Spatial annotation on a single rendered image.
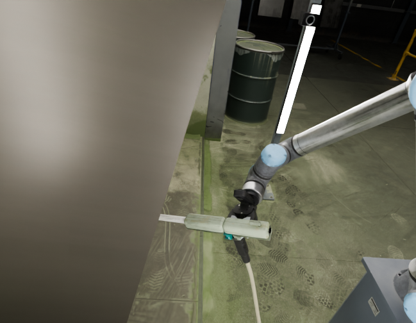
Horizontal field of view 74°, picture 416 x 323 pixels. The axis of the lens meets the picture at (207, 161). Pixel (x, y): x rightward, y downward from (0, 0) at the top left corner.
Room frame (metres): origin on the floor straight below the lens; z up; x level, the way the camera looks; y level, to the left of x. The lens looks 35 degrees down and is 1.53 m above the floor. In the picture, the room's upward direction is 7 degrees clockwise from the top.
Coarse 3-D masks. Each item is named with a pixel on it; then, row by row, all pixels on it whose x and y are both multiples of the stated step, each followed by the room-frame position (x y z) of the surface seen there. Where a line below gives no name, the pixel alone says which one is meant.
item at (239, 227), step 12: (168, 216) 0.72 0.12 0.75; (192, 216) 0.70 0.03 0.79; (204, 216) 0.69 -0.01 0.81; (216, 216) 0.68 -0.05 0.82; (192, 228) 0.67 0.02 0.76; (204, 228) 0.65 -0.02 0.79; (216, 228) 0.63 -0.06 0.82; (228, 228) 0.62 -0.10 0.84; (240, 228) 0.61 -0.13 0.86; (252, 228) 0.60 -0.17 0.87; (264, 228) 0.59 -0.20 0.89; (240, 240) 0.61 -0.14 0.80; (240, 252) 0.63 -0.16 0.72
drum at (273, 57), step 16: (240, 48) 3.21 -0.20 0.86; (240, 64) 3.18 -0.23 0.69; (256, 64) 3.10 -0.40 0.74; (272, 64) 3.15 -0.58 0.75; (240, 80) 3.15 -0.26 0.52; (256, 80) 3.10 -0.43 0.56; (272, 80) 3.19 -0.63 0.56; (240, 96) 3.13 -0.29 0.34; (256, 96) 3.10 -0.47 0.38; (240, 112) 3.12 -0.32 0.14; (256, 112) 3.11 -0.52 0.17
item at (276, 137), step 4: (312, 0) 1.82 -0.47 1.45; (316, 0) 1.81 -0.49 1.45; (320, 0) 1.81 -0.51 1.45; (308, 8) 1.84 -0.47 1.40; (300, 40) 1.83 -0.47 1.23; (296, 52) 1.84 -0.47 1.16; (292, 64) 1.85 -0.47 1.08; (292, 68) 1.83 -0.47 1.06; (288, 80) 1.84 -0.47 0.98; (284, 96) 1.84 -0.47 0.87; (280, 108) 1.85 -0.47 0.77; (280, 112) 1.83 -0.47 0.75; (276, 124) 1.84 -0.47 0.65; (272, 136) 1.85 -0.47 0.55; (276, 136) 1.81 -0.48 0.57; (280, 136) 1.81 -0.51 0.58; (272, 140) 1.82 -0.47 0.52; (276, 140) 1.81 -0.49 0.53
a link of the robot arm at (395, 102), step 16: (384, 96) 0.82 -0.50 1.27; (400, 96) 0.78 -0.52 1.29; (352, 112) 0.86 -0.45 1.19; (368, 112) 0.82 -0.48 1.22; (384, 112) 0.79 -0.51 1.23; (400, 112) 0.78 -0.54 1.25; (320, 128) 0.91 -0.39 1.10; (336, 128) 0.87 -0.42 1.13; (352, 128) 0.84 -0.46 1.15; (368, 128) 0.83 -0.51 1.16; (288, 144) 0.97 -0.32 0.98; (304, 144) 0.93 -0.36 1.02; (320, 144) 0.90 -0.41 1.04
